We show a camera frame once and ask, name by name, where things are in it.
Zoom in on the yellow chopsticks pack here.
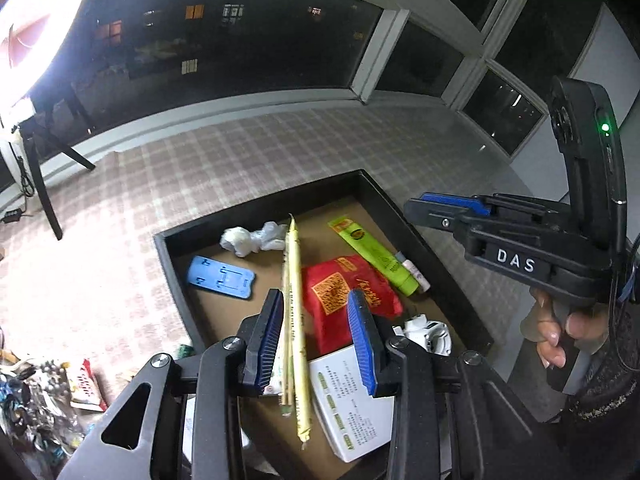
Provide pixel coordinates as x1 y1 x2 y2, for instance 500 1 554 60
285 216 314 444

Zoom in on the white round plastic device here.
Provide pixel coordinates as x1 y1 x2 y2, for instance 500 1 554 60
392 314 454 357

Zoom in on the black tray container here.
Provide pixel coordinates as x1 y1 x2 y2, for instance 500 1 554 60
153 169 496 480

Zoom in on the wooden chopsticks pair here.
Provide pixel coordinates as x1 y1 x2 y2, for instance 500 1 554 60
278 255 297 419

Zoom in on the green tube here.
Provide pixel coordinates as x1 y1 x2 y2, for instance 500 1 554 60
327 216 420 297

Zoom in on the white ring light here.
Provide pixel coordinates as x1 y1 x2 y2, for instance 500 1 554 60
0 0 96 111

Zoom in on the person's right forearm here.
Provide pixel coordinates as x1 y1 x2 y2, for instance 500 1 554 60
545 232 640 480

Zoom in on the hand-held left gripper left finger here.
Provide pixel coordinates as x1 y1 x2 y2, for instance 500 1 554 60
57 288 286 480

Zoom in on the person's right hand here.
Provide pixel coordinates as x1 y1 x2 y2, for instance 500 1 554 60
520 287 609 372

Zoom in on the white box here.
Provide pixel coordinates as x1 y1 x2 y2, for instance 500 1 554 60
307 345 397 464

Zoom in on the red and white packet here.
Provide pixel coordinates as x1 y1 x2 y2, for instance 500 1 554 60
70 358 109 413

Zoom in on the blue plastic phone stand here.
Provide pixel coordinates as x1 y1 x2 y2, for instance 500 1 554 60
187 255 258 304

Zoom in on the heap of mixed small clutter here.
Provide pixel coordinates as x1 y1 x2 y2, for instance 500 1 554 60
0 330 108 466

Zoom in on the red snack bag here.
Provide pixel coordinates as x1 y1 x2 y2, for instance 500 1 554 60
301 255 404 357

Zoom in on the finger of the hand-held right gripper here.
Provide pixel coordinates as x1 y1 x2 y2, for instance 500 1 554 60
419 192 493 217
404 199 471 232

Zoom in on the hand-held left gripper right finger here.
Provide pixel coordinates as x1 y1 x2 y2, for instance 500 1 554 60
346 288 563 480

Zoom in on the white window frame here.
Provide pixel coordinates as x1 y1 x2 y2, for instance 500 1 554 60
75 0 551 161

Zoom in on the white tissue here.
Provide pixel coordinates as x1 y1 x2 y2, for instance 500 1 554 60
220 221 289 259

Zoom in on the small pink white tube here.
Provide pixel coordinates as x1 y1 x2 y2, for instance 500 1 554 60
397 252 431 294

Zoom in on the black tripod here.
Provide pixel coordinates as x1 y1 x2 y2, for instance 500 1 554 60
22 92 96 241

